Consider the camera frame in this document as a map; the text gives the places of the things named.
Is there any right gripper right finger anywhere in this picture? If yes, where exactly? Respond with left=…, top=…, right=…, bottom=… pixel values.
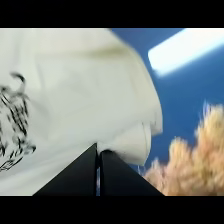
left=99, top=149, right=165, bottom=197

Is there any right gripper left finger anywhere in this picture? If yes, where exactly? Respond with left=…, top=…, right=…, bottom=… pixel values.
left=33, top=142, right=98, bottom=197

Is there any white T-shirt with black print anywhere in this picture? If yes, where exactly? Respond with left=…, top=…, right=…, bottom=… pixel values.
left=0, top=28, right=164, bottom=197

